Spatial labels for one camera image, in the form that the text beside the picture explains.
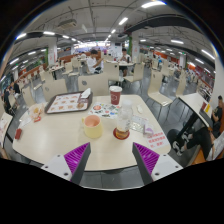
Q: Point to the crumpled white tissue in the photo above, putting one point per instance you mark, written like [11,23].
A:
[139,109]

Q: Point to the clear bag of fried snacks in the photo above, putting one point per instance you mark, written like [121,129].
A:
[36,111]

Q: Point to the red pack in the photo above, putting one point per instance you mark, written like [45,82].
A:
[18,134]

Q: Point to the clear plastic drink bottle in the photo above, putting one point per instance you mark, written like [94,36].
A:
[124,120]

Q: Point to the flat round red coaster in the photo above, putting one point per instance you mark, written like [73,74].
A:
[115,135]

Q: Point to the ceiling air conditioner unit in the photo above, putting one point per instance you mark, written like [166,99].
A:
[67,23]

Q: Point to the colourful printed paper flyer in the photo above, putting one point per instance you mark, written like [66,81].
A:
[103,110]

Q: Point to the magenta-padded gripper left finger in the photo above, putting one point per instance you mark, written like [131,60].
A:
[75,159]

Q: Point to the white paper card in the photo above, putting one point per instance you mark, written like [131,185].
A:
[25,120]

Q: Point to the small red sauce packet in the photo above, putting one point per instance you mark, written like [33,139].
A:
[37,119]

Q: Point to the beige chair with round hole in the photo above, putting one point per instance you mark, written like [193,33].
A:
[95,85]
[55,90]

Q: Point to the white paper napkin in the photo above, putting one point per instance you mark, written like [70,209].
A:
[86,93]

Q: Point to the yellow mug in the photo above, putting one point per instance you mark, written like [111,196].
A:
[93,129]

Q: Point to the dark food tray with liner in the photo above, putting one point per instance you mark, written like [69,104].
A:
[65,104]

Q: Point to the clear plastic wrapper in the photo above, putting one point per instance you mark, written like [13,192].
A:
[139,124]

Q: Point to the white side table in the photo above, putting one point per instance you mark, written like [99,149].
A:
[193,104]
[4,128]

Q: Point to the group of beige chairs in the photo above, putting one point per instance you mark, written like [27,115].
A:
[111,71]

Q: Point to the red-text table sticker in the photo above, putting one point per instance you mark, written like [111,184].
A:
[156,140]

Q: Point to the group of ceiling lights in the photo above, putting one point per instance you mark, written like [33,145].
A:
[153,4]

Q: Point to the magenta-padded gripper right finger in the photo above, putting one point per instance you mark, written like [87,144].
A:
[148,159]

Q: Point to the person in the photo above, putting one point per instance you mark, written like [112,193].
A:
[125,60]
[7,101]
[16,90]
[91,64]
[205,140]

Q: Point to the red paper cup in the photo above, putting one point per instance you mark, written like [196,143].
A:
[115,96]

